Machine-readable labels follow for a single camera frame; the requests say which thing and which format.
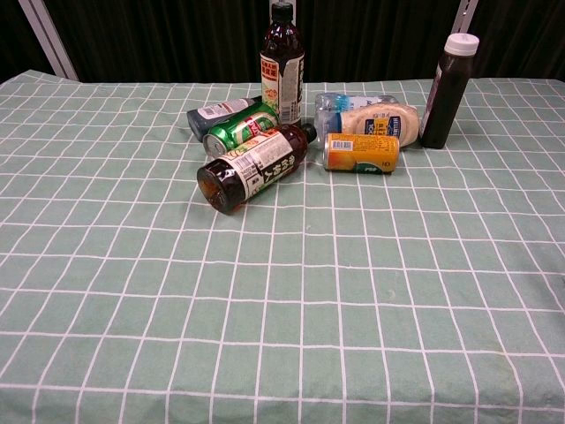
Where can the grey bottle with white label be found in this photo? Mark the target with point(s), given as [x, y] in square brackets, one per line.
[212, 115]

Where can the perforated metal frame post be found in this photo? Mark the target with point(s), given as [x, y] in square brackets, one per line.
[467, 13]

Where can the grey metal frame post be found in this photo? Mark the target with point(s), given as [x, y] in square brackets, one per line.
[48, 37]

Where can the clear plastic water bottle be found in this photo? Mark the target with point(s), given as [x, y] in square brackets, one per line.
[337, 104]

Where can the green checkered tablecloth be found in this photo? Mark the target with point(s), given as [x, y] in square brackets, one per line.
[282, 287]

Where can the green beverage can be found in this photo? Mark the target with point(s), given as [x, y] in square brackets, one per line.
[238, 130]

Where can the brown tea bottle white label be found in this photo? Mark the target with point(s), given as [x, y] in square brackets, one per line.
[253, 170]
[283, 66]

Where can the orange beverage can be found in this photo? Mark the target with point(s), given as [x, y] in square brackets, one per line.
[362, 152]

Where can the beige mayonnaise squeeze bottle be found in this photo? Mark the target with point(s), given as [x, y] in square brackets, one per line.
[381, 123]

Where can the dark juice bottle white cap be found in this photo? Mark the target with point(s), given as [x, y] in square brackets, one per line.
[446, 97]

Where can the black curtain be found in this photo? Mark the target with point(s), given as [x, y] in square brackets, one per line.
[176, 40]

